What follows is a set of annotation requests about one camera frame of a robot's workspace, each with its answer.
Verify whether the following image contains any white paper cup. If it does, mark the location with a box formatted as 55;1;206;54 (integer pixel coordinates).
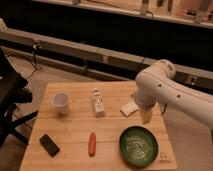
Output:
51;93;70;115

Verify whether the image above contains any black eraser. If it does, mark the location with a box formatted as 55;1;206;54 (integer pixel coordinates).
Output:
39;134;60;157

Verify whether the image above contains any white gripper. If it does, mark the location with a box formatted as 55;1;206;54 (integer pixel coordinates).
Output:
132;93;156;124

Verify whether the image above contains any green plate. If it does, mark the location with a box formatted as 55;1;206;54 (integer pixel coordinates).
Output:
119;126;158;168

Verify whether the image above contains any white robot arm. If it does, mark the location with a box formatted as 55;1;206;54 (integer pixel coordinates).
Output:
135;59;213;129

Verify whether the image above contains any white sponge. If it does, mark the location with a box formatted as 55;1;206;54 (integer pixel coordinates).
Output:
120;101;139;117

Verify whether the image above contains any black office chair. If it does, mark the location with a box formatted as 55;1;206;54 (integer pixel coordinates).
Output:
0;48;38;148

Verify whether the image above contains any black cable on floor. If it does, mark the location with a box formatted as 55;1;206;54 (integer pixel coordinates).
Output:
31;39;43;79

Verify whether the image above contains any orange carrot toy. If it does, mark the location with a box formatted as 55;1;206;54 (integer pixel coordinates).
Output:
88;132;96;156

